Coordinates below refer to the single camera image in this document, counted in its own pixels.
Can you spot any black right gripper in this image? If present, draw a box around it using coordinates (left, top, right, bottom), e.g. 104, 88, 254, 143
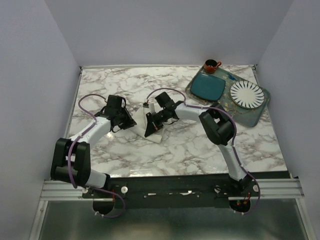
145, 109, 168, 138

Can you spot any white cloth napkin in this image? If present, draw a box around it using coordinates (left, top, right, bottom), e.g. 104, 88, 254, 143
114, 103, 167, 145

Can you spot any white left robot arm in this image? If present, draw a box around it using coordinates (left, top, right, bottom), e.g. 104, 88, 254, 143
50, 93, 137, 198

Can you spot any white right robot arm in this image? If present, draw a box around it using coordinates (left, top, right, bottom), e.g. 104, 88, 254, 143
142, 92, 253, 196

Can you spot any teal square plate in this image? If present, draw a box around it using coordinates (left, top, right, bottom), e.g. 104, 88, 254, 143
190, 73, 226, 101

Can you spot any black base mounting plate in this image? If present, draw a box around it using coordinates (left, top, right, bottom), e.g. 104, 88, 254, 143
79, 172, 266, 210

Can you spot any brown ceramic cup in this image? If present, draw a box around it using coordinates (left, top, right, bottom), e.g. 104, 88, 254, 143
203, 59, 222, 74

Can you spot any green patterned tray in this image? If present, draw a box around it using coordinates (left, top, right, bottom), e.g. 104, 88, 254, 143
185, 67, 271, 128

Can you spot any white blue striped plate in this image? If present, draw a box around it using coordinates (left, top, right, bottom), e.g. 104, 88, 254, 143
230, 80, 265, 109

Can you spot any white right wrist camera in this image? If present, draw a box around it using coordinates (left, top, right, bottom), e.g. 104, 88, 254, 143
142, 102, 156, 115

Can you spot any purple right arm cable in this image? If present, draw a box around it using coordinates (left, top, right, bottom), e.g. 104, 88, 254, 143
143, 88, 261, 216

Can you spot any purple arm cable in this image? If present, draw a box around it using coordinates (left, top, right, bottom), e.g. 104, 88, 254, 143
143, 88, 261, 216
67, 93, 126, 219

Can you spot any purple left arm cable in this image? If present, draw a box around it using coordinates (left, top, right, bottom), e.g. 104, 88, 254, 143
67, 93, 126, 219

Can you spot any aluminium frame rail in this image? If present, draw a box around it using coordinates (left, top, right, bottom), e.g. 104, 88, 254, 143
40, 178, 304, 201

